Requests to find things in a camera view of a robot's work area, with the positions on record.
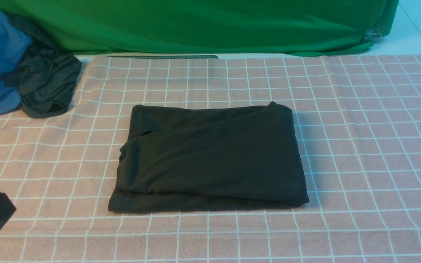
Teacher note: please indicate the dark gray long-sleeved shirt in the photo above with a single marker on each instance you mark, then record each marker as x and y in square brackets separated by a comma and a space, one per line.
[223, 159]

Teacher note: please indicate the green backdrop cloth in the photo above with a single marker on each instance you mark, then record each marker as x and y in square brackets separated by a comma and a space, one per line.
[306, 28]

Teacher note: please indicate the pink grid tablecloth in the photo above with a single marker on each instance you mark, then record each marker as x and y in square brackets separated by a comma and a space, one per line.
[358, 124]

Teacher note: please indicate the dark crumpled garment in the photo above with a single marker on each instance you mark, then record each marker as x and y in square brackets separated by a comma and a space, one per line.
[46, 76]

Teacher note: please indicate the metal binder clip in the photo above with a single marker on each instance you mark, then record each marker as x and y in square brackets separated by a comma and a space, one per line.
[371, 35]

